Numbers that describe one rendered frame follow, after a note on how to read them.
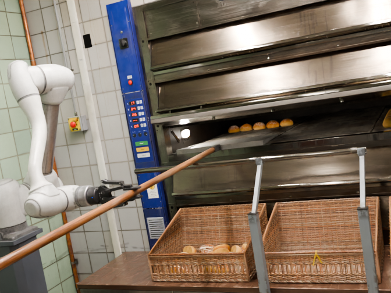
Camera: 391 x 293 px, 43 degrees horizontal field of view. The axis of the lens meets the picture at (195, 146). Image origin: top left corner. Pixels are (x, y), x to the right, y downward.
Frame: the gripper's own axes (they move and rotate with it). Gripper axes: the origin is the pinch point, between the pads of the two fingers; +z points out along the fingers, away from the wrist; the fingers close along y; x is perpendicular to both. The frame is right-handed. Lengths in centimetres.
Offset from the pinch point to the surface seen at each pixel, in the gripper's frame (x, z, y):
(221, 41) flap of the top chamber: -100, 11, -61
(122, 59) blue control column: -97, -53, -62
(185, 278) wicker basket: -49, -10, 58
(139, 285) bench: -45, -35, 60
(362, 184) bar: -50, 83, 15
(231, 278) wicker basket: -50, 16, 58
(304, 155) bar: -62, 57, 2
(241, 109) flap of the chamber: -85, 22, -22
